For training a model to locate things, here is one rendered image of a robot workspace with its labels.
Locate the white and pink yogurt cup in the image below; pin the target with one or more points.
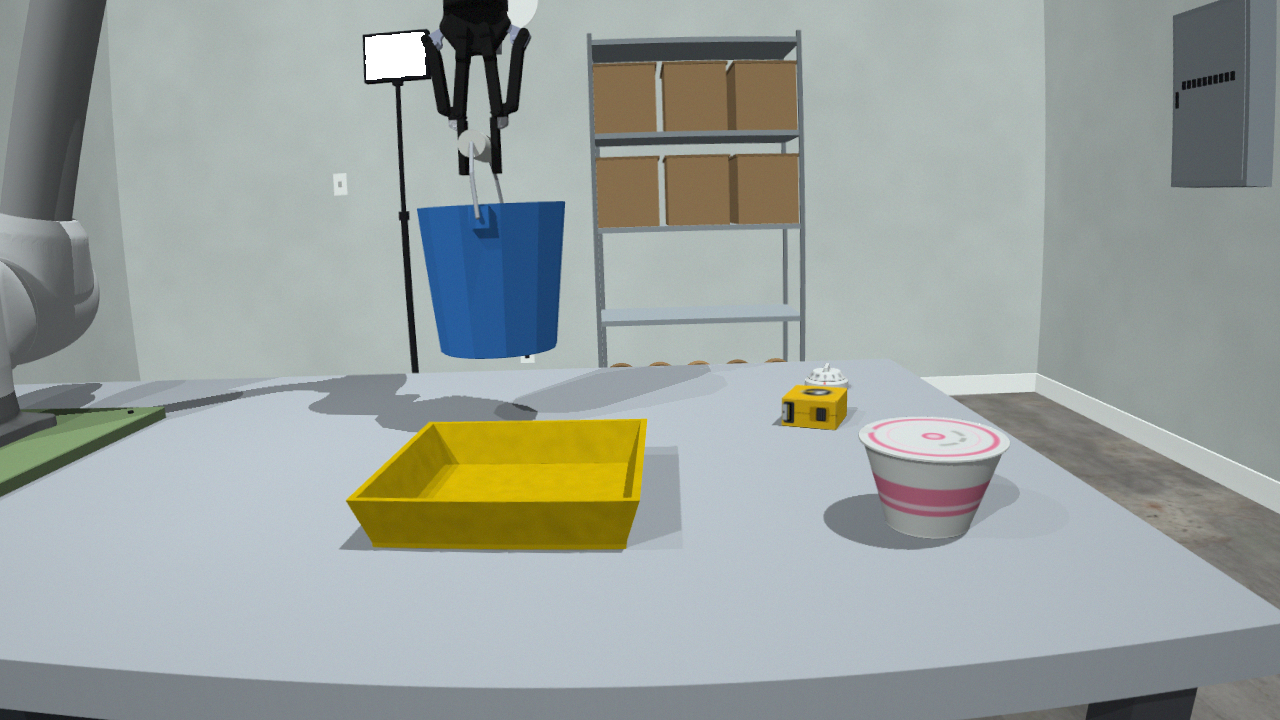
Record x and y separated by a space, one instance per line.
931 473

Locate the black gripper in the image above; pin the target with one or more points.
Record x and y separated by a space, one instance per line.
477 27

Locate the yellow shallow tray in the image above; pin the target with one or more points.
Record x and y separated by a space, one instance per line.
593 468

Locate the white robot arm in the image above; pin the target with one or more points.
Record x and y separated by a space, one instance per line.
49 295

